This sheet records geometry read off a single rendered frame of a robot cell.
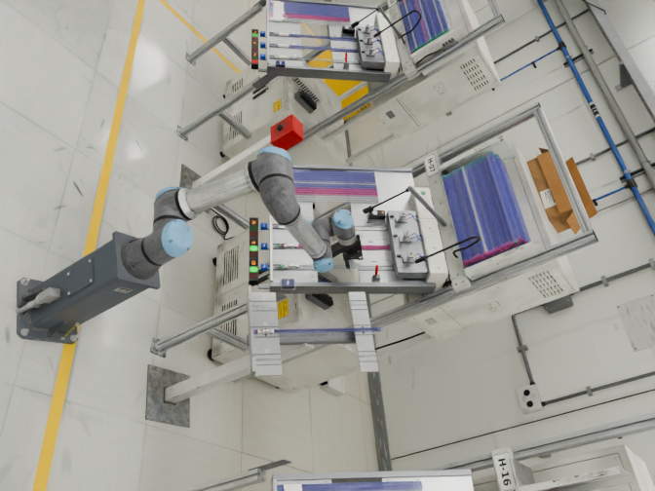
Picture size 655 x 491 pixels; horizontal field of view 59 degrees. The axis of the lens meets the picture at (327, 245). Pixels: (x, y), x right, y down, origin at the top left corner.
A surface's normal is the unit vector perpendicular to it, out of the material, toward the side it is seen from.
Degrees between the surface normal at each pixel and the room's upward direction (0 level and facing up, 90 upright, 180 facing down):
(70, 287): 90
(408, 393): 90
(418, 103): 90
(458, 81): 90
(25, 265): 0
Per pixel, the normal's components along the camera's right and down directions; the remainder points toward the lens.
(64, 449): 0.81, -0.39
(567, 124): -0.58, -0.44
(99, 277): -0.55, -0.24
